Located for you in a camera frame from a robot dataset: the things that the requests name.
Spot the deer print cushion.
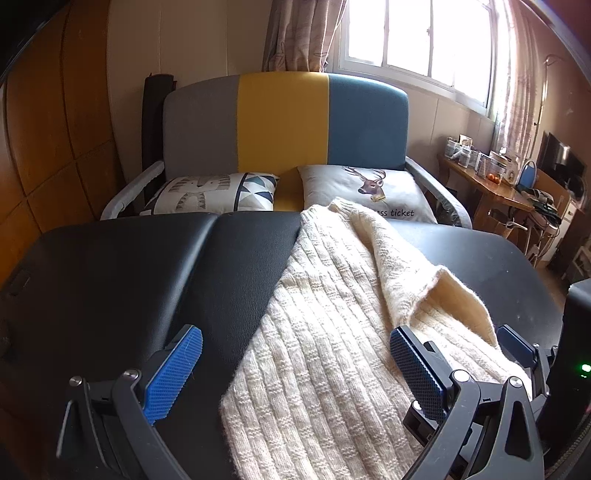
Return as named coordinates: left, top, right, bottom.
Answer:
left=298, top=165, right=437, bottom=224

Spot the black television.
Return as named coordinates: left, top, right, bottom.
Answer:
left=538, top=132, right=586, bottom=199

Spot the wooden side table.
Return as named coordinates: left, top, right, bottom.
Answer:
left=437, top=154, right=534, bottom=233

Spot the patterned window curtain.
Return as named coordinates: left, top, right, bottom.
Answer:
left=262, top=0, right=346, bottom=72

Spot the grey yellow blue sofa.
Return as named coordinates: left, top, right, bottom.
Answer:
left=101, top=72, right=472, bottom=228

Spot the cream knitted sweater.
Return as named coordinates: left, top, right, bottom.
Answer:
left=221, top=198, right=524, bottom=479

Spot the triangle pattern cushion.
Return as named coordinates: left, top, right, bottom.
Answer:
left=140, top=172, right=280, bottom=215

